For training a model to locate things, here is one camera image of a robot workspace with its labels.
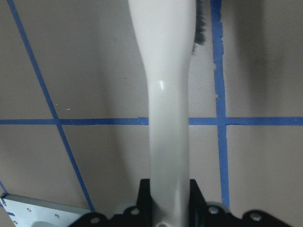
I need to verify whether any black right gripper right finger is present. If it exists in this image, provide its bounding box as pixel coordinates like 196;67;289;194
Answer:
189;179;206;214

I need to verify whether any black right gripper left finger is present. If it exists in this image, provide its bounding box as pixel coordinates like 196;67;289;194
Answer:
136;179;152;214

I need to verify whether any beige hand brush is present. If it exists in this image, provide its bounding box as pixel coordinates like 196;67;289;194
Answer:
128;0;205;227

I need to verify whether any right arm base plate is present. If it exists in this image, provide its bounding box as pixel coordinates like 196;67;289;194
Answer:
0;193;91;227

